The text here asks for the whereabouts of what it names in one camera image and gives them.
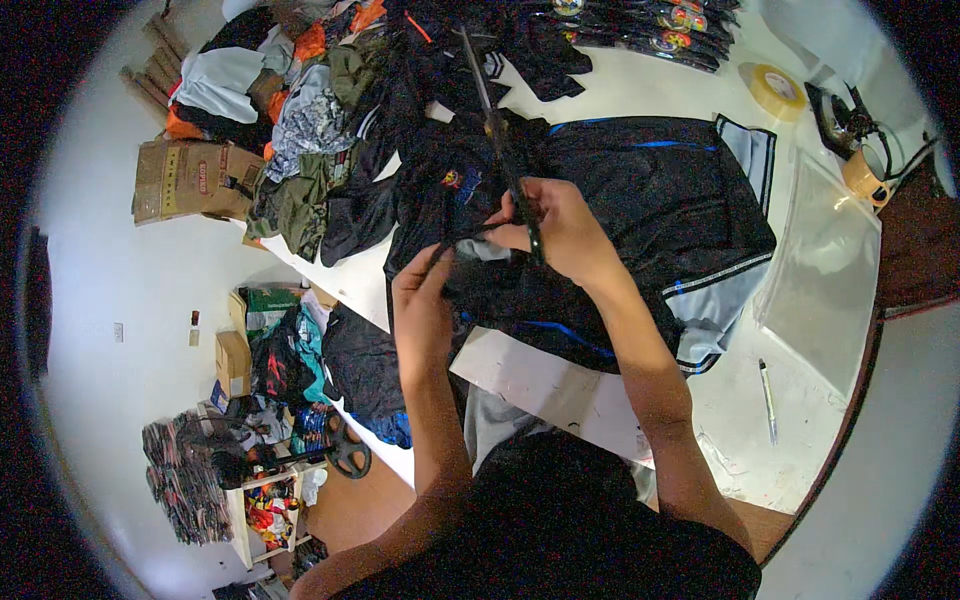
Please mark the white paper sheet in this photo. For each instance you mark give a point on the white paper sheet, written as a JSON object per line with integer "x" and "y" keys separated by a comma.
{"x": 547, "y": 390}

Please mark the person's body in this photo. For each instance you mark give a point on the person's body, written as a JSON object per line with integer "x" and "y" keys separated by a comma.
{"x": 547, "y": 525}

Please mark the white shelf with colourful items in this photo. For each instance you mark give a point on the white shelf with colourful items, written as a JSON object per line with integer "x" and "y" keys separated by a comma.
{"x": 270, "y": 514}

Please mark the person's left hand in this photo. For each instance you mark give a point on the person's left hand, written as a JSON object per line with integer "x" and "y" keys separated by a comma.
{"x": 420, "y": 330}

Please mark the stack of clear plastic bags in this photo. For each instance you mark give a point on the stack of clear plastic bags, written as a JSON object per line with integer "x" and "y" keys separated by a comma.
{"x": 821, "y": 277}

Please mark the white wall socket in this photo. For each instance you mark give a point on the white wall socket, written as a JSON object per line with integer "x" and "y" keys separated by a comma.
{"x": 118, "y": 332}

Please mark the brown cardboard carton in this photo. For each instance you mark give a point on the brown cardboard carton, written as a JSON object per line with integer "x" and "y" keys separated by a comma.
{"x": 191, "y": 180}

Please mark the stack of packed black garments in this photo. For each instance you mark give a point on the stack of packed black garments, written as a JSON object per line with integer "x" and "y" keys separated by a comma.
{"x": 645, "y": 30}

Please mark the yellow tape roll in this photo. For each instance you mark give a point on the yellow tape roll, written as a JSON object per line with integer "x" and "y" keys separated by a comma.
{"x": 774, "y": 94}

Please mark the tan mug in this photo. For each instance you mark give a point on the tan mug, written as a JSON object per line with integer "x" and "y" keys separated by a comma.
{"x": 862, "y": 176}

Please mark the bundle of wooden slats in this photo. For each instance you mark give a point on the bundle of wooden slats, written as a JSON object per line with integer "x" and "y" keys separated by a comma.
{"x": 157, "y": 71}

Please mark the small wall fixture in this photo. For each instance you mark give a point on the small wall fixture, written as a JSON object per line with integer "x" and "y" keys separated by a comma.
{"x": 194, "y": 328}

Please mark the white marker pen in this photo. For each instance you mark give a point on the white marker pen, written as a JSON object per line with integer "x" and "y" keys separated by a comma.
{"x": 768, "y": 401}

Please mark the person's right hand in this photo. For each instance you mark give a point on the person's right hand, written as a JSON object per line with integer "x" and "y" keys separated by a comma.
{"x": 570, "y": 232}

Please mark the heap of mixed clothes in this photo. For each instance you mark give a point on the heap of mixed clothes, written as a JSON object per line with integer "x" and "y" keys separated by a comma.
{"x": 322, "y": 120}

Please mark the long black scissors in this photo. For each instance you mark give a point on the long black scissors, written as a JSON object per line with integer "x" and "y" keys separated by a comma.
{"x": 501, "y": 142}

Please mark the floor heap of clothes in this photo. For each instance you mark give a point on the floor heap of clothes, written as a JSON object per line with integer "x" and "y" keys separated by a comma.
{"x": 330, "y": 360}

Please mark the stack of small cardboard boxes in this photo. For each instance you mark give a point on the stack of small cardboard boxes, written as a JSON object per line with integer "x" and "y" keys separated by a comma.
{"x": 232, "y": 360}

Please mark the pile of patterned folded garments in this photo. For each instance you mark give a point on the pile of patterned folded garments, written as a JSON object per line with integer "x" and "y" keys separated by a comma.
{"x": 184, "y": 480}

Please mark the black clothes iron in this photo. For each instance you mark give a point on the black clothes iron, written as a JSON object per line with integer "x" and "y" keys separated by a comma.
{"x": 836, "y": 120}

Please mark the black blue-trimmed sports garment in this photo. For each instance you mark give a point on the black blue-trimmed sports garment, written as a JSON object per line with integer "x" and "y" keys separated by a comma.
{"x": 645, "y": 202}

